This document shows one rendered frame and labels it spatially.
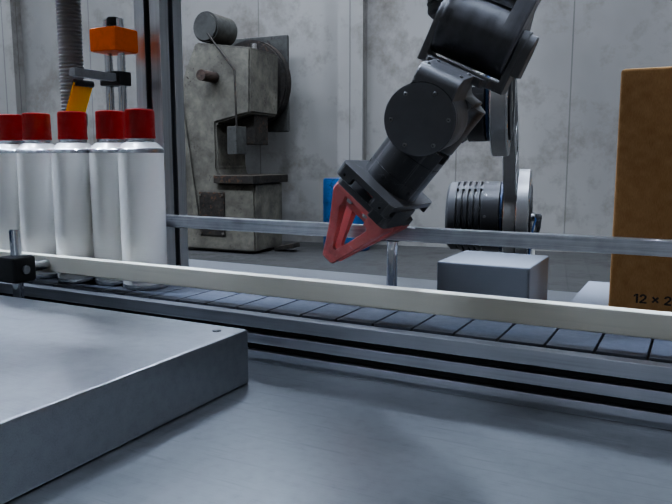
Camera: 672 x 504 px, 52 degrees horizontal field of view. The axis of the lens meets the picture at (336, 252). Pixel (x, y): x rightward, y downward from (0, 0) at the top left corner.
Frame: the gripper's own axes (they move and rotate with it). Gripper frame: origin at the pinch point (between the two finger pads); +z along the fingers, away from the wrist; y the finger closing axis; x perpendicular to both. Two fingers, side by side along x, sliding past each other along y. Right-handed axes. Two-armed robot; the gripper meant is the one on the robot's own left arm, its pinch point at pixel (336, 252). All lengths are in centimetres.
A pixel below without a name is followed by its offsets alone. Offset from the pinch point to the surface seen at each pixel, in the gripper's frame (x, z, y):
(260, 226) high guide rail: -9.7, 5.6, -3.0
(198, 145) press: -367, 268, -539
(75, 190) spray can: -29.3, 17.1, 2.6
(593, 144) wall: -75, 23, -726
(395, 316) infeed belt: 8.9, 0.1, 0.6
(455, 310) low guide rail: 13.1, -6.1, 4.5
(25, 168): -36.8, 20.1, 3.2
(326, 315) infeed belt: 4.3, 3.9, 3.4
